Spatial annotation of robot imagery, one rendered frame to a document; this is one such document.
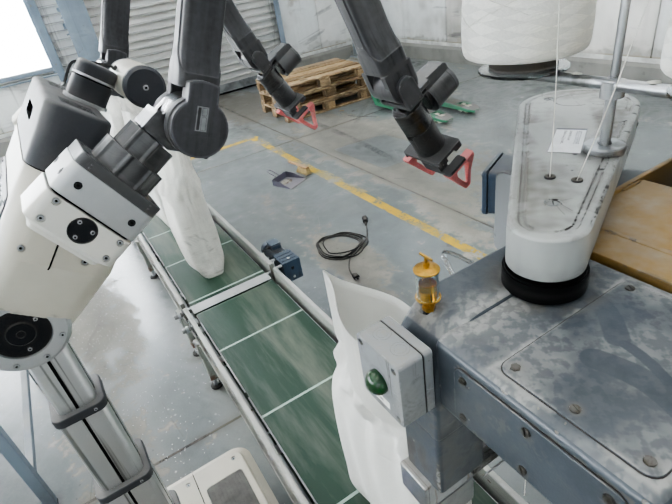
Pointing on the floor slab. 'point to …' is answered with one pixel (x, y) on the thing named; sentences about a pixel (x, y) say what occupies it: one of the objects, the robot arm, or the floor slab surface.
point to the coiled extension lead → (345, 251)
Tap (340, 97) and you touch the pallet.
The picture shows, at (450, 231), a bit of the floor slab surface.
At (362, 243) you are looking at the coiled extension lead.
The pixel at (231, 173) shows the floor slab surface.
